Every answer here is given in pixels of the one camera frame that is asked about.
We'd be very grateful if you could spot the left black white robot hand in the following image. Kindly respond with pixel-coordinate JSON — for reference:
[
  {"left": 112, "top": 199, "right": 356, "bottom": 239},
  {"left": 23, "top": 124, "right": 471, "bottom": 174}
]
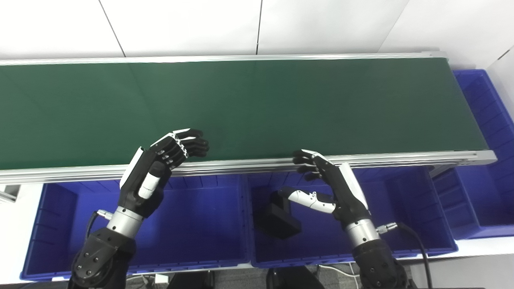
[{"left": 119, "top": 128, "right": 210, "bottom": 220}]

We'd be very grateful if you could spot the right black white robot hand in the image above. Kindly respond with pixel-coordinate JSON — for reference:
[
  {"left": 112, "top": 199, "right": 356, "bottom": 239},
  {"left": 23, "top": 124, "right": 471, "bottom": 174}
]
[{"left": 277, "top": 149, "right": 370, "bottom": 226}]

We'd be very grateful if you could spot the black cylinder block part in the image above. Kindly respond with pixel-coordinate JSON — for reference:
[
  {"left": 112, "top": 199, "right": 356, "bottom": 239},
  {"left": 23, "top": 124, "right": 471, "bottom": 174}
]
[{"left": 255, "top": 191, "right": 302, "bottom": 240}]

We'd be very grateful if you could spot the blue plastic bin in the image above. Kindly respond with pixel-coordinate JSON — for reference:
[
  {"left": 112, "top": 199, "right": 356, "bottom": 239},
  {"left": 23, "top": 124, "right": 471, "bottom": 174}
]
[
  {"left": 245, "top": 165, "right": 458, "bottom": 269},
  {"left": 20, "top": 175, "right": 253, "bottom": 281},
  {"left": 432, "top": 69, "right": 514, "bottom": 240}
]

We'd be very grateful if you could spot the green conveyor belt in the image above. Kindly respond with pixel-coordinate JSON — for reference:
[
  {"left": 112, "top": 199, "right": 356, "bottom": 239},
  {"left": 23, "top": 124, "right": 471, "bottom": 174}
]
[
  {"left": 0, "top": 57, "right": 488, "bottom": 171},
  {"left": 0, "top": 50, "right": 498, "bottom": 202}
]

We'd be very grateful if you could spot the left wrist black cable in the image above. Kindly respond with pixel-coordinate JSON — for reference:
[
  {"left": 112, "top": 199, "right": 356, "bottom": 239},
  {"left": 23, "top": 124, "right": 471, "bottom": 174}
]
[{"left": 82, "top": 210, "right": 114, "bottom": 251}]

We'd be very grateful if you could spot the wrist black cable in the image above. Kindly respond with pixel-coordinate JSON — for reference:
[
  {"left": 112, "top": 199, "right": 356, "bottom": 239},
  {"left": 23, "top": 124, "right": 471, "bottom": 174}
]
[
  {"left": 375, "top": 222, "right": 434, "bottom": 289},
  {"left": 82, "top": 210, "right": 114, "bottom": 251}
]

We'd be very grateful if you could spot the white floor cable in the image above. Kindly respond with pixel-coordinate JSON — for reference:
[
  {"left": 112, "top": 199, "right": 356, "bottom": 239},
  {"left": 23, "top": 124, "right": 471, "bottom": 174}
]
[{"left": 320, "top": 264, "right": 360, "bottom": 278}]

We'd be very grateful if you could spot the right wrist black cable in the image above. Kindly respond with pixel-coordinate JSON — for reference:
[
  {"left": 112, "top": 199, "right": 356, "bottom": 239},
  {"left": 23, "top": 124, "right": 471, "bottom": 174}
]
[{"left": 375, "top": 222, "right": 434, "bottom": 289}]

